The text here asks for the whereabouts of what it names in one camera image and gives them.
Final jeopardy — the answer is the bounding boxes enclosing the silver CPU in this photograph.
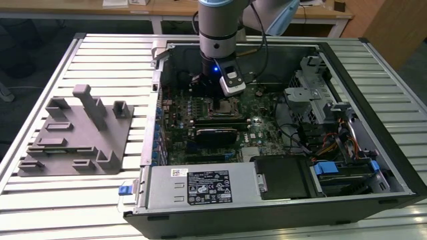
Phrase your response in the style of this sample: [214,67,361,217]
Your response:
[221,101,239,114]

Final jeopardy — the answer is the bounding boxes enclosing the CPU socket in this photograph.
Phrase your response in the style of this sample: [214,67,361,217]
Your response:
[207,96,245,119]

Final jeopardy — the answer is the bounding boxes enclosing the black open PC case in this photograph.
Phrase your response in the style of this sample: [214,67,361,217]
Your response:
[118,36,427,240]

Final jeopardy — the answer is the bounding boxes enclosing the yellow and red wires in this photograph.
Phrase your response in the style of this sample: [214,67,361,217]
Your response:
[313,132,339,161]

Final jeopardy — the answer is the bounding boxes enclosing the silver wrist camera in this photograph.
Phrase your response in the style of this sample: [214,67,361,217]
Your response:
[219,65,247,97]

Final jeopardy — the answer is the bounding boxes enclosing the hard disk in blue carrier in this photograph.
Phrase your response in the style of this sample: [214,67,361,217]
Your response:
[310,161,382,198]

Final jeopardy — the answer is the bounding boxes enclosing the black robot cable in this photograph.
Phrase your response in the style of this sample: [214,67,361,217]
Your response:
[245,4,271,82]

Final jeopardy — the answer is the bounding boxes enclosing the tan cable plug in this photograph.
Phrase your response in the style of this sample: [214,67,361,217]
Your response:
[235,47,259,56]

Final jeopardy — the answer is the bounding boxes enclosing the black RAM slot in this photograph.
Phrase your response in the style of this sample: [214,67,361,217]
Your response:
[193,120,251,125]
[194,123,251,127]
[193,117,251,122]
[194,125,251,130]

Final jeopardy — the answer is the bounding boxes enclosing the silver power supply unit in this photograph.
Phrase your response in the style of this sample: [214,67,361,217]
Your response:
[146,164,269,211]

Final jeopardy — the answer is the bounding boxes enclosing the small silver heatsink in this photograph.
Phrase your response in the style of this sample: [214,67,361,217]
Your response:
[242,147,263,159]

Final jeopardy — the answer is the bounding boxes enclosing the wooden cabinet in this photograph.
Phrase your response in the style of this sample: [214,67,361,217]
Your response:
[342,0,427,70]

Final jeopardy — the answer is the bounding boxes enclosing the wooden desk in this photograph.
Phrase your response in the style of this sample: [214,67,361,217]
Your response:
[0,0,355,38]

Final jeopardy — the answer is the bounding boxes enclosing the grey metal drive cage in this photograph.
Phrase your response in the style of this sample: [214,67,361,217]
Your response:
[283,56,355,126]

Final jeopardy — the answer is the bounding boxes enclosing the grey parts rack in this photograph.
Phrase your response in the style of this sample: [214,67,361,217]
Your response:
[16,83,136,178]

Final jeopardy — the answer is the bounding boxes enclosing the black expansion slot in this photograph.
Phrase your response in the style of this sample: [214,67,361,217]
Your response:
[185,154,226,163]

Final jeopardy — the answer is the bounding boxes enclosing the black graphics card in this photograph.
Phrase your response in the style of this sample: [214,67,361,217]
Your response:
[195,127,241,146]

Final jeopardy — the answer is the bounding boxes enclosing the grey furniture leg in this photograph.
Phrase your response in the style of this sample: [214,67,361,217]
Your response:
[0,79,15,102]

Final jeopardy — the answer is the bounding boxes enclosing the blue case latch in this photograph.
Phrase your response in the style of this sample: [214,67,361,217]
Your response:
[119,181,135,196]

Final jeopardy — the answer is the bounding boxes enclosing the green motherboard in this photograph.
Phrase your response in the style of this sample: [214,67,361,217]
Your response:
[156,83,302,167]

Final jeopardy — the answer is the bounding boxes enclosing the orange wire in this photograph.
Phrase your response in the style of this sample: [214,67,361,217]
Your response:
[346,138,365,161]

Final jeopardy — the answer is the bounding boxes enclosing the black wire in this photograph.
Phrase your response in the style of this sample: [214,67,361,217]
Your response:
[278,121,314,157]

